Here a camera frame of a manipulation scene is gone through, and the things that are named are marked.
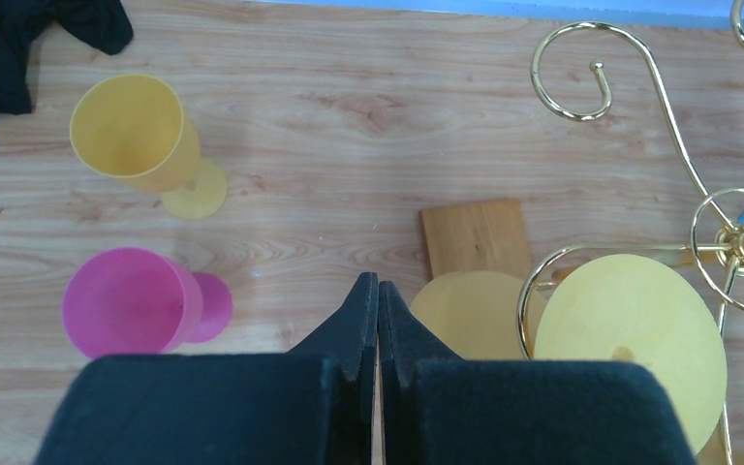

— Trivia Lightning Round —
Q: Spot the yellow wine glass taken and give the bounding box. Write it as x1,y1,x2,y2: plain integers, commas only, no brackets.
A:
69,74,228,220

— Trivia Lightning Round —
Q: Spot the gold wire glass rack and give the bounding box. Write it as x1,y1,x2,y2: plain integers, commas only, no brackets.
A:
517,20,744,464

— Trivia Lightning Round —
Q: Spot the wooden rack base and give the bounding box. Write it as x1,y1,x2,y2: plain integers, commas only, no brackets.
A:
418,198,532,278

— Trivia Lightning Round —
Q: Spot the yellow wine glass front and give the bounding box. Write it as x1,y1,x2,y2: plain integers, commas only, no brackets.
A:
533,254,728,453

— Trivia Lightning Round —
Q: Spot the black cloth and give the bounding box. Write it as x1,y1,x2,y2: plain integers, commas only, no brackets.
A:
0,0,134,115

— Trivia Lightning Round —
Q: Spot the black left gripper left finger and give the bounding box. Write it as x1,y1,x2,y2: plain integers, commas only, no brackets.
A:
35,272,379,464

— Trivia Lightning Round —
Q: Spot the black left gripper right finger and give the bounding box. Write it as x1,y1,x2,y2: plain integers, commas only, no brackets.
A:
378,281,695,464

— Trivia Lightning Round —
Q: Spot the pink wine glass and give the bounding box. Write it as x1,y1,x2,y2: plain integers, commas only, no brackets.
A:
61,247,233,358

